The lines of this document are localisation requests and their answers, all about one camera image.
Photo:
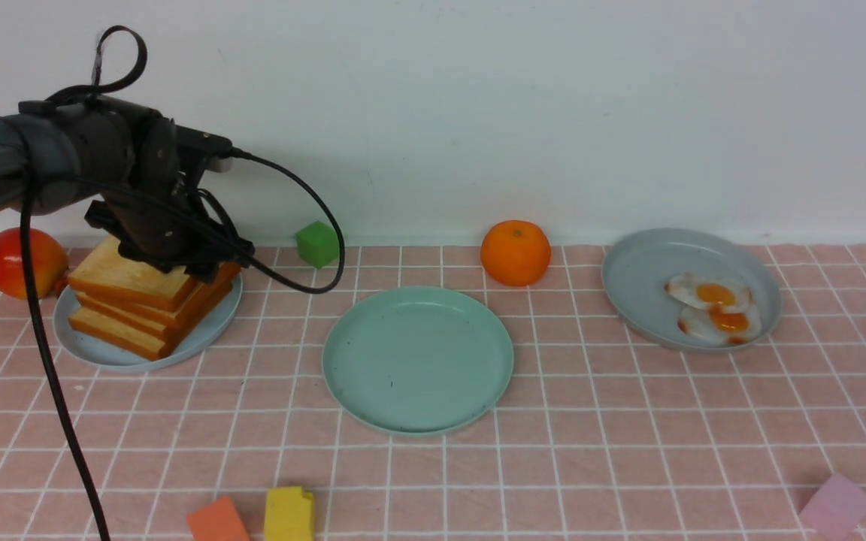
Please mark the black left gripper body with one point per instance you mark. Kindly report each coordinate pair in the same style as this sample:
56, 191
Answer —
162, 217

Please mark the toast slice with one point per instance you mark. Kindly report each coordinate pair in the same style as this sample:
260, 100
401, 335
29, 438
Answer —
134, 340
109, 277
154, 328
200, 300

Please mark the fried egg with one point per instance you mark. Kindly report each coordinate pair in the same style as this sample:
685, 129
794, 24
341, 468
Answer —
720, 329
709, 294

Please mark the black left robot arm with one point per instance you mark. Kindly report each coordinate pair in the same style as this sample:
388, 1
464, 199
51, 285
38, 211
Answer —
57, 153

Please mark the light blue bread plate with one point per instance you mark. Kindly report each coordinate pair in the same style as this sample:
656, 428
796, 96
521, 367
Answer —
100, 354

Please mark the green foam cube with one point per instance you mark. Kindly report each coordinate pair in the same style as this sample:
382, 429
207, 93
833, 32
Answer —
318, 244

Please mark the green round plate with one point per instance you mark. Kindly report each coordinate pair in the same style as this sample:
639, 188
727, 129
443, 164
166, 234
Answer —
418, 361

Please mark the orange foam block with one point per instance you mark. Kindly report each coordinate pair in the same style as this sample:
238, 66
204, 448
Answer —
218, 521

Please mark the yellow foam block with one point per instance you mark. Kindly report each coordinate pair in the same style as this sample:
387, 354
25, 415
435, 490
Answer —
289, 514

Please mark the orange mandarin fruit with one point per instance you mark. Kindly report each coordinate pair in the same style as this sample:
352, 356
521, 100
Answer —
515, 253

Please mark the grey-blue egg plate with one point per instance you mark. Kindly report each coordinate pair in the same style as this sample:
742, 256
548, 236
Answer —
637, 267

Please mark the pink checkered tablecloth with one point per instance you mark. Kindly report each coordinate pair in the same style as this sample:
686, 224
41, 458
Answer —
599, 436

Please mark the pink foam cube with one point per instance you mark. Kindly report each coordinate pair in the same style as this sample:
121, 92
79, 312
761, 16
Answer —
836, 509

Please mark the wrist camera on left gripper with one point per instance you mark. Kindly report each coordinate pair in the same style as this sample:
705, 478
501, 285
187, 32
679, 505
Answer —
202, 151

